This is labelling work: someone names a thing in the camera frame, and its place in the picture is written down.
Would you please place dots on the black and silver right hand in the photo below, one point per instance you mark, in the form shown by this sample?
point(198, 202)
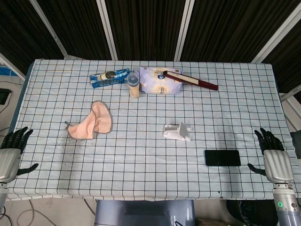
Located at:
point(278, 164)

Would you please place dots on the blue checkered tablecloth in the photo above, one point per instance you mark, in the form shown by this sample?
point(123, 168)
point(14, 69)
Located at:
point(141, 164)

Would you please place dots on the long dark red box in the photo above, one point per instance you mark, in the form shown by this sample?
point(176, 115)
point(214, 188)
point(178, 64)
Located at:
point(197, 82)

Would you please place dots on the purple snack bag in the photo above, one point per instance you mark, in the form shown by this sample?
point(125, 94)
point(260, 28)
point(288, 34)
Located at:
point(160, 86)

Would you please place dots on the blue cookie box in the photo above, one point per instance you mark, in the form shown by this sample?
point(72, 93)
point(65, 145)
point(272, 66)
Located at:
point(105, 81)

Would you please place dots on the black device with screen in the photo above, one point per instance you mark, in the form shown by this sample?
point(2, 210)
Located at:
point(3, 96)

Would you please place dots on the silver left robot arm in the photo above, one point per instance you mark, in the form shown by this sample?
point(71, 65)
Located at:
point(2, 195)

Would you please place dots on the small beige bottle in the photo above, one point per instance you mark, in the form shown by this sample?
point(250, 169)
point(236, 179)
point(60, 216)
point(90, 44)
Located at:
point(134, 87)

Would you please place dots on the black smartphone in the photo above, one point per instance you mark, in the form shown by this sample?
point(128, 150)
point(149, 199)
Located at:
point(222, 158)

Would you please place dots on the white plastic phone stand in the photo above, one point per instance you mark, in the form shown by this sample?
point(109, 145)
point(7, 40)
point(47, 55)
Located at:
point(175, 134)

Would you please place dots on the black bag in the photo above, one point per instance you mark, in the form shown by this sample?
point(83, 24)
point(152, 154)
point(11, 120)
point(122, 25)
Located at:
point(254, 212)

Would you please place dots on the black and silver left hand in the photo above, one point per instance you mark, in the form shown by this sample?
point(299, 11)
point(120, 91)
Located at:
point(9, 160)

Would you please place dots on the white partition frame post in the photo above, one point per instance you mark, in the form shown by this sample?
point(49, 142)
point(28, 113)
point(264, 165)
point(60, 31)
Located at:
point(184, 28)
point(107, 28)
point(49, 29)
point(278, 37)

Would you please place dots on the pink cloth with grey trim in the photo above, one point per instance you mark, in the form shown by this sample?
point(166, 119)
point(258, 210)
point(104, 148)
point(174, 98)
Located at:
point(98, 120)

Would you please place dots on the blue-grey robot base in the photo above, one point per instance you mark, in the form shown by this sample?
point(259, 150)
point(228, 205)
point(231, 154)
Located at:
point(143, 214)

